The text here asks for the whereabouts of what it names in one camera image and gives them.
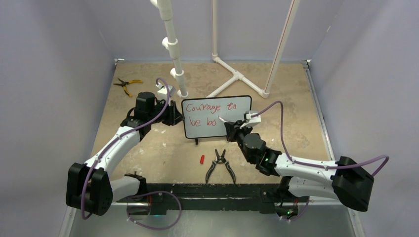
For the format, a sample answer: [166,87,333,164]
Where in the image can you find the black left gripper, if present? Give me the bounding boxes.
[148,98,184,126]

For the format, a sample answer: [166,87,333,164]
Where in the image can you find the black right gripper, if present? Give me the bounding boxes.
[226,120,254,163]

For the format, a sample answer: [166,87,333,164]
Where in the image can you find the black framed whiteboard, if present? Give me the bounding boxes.
[181,95,252,139]

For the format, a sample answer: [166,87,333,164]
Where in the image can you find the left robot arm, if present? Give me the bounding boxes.
[66,92,184,216]

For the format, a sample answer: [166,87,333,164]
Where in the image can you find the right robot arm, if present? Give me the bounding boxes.
[224,120,374,212]

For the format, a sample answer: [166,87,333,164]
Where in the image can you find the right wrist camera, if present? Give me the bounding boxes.
[240,110,261,128]

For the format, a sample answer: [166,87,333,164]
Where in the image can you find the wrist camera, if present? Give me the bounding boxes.
[240,110,261,128]
[156,82,176,100]

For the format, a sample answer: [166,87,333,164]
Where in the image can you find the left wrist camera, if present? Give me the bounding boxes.
[156,82,176,100]

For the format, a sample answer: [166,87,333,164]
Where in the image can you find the black grey wire stripper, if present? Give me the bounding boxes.
[205,149,237,185]

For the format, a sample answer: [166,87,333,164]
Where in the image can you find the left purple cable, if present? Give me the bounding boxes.
[80,77,171,220]

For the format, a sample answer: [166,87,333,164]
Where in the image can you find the white PVC pipe frame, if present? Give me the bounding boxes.
[150,0,300,98]

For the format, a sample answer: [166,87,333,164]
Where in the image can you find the yellow handled needle-nose pliers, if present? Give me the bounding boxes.
[113,78,143,97]

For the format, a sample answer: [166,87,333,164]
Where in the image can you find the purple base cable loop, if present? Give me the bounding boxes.
[126,191,182,232]

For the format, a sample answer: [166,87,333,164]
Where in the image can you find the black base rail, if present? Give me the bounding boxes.
[126,174,295,215]

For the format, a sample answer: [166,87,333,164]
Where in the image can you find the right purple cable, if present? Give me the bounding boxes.
[252,100,390,177]

